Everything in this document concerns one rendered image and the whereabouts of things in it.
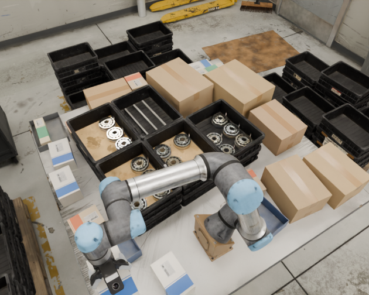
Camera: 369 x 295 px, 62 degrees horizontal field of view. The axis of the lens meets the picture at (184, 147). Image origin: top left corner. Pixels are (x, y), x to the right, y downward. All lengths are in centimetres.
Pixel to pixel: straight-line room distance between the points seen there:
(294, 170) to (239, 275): 64
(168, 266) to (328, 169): 102
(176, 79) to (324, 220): 129
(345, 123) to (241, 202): 189
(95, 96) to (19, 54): 247
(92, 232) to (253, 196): 50
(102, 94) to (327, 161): 149
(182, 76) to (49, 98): 189
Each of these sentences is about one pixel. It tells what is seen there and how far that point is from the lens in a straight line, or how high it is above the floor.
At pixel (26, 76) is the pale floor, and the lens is 414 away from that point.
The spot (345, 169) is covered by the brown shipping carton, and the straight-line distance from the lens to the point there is 193.
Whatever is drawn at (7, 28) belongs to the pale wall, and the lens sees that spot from 468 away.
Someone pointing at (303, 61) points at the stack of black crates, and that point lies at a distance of 350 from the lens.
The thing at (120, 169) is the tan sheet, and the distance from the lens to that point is 179.
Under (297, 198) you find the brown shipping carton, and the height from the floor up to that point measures 86.
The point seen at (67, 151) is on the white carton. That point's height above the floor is 79.
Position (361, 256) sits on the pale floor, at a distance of 273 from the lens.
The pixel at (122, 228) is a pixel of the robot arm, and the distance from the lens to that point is 91.
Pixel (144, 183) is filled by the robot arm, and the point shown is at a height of 142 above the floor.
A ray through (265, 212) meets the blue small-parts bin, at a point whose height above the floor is 70.
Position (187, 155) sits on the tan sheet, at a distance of 181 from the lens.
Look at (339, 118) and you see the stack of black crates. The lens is 279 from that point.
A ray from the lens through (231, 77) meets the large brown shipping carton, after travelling 224.
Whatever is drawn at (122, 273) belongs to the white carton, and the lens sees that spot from 119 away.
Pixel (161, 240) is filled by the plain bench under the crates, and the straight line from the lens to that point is 169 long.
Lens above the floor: 226
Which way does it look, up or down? 51 degrees down
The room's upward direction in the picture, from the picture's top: straight up
